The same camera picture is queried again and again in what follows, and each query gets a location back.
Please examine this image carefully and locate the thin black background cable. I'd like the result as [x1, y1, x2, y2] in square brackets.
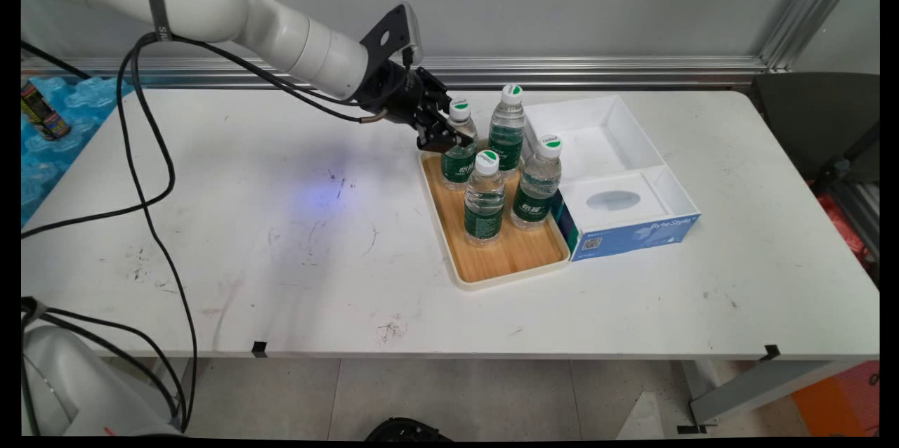
[21, 41, 91, 81]

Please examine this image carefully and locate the green label water bottle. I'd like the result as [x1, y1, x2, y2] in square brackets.
[511, 138, 563, 230]
[488, 84, 527, 173]
[462, 150, 506, 246]
[440, 99, 480, 191]

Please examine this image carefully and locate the blue and white tissue box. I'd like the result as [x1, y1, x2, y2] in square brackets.
[550, 171, 701, 263]

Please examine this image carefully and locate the horizontal aluminium frame rail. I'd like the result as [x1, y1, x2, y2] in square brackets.
[21, 55, 770, 90]

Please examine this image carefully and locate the colourful printed can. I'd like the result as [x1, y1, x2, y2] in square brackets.
[21, 81, 72, 142]

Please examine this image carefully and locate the orange box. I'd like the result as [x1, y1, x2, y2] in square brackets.
[792, 362, 880, 436]

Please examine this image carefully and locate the slanted aluminium frame post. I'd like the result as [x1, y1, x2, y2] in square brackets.
[759, 0, 872, 72]

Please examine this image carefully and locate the wooden tray with cream rim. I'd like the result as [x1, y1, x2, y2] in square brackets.
[418, 141, 571, 291]

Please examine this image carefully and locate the white open cardboard box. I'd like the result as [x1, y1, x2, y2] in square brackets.
[523, 95, 701, 224]

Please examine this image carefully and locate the blue wrapped bottle pack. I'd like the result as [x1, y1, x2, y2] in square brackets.
[21, 76, 136, 225]

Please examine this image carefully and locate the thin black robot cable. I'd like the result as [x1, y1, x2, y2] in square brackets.
[116, 34, 415, 435]

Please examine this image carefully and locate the grey table leg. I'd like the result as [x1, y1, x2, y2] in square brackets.
[680, 360, 847, 428]

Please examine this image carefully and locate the red patterned bag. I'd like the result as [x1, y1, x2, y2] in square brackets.
[811, 183, 879, 275]

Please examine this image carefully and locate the black object on floor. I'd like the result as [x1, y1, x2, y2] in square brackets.
[364, 417, 454, 442]

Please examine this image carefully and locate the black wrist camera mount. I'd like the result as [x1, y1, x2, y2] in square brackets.
[360, 4, 425, 70]

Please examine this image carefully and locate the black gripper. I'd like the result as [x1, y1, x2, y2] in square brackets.
[354, 60, 475, 153]

